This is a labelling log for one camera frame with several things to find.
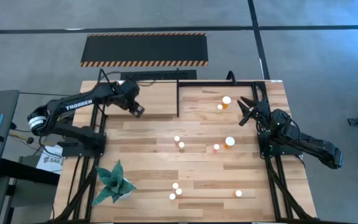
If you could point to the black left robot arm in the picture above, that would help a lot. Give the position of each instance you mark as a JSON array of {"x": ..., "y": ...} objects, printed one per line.
[{"x": 79, "y": 104}]

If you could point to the long black floor tape strip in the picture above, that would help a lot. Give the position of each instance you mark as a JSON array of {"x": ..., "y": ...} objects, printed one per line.
[{"x": 166, "y": 29}]

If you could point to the green artificial plant white pot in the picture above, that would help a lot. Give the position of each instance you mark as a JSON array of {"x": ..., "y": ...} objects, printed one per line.
[{"x": 114, "y": 183}]

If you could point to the short black floor tape strip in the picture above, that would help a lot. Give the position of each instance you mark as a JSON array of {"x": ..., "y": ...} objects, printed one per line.
[{"x": 259, "y": 46}]

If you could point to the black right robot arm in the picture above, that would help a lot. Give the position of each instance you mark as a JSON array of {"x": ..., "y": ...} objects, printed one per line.
[{"x": 315, "y": 149}]

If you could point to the white paper with logo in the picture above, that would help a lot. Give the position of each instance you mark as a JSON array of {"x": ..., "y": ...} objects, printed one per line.
[{"x": 50, "y": 165}]

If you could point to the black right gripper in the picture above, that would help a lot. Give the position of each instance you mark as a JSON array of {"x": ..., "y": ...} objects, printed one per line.
[{"x": 263, "y": 110}]

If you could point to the black round knob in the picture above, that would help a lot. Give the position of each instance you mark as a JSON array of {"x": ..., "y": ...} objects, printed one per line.
[{"x": 30, "y": 140}]

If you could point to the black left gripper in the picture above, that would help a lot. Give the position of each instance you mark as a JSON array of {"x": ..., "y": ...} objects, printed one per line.
[{"x": 127, "y": 93}]

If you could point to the black perforated rubber mat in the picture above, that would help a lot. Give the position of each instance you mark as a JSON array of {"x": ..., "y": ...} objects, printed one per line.
[{"x": 154, "y": 75}]

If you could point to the black mat yellow striped edges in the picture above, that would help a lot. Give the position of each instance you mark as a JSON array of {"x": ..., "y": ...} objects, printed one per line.
[{"x": 145, "y": 49}]

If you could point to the pink medicine bottle white cap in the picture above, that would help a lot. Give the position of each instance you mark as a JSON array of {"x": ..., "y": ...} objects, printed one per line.
[
  {"x": 176, "y": 138},
  {"x": 172, "y": 196},
  {"x": 216, "y": 147}
]

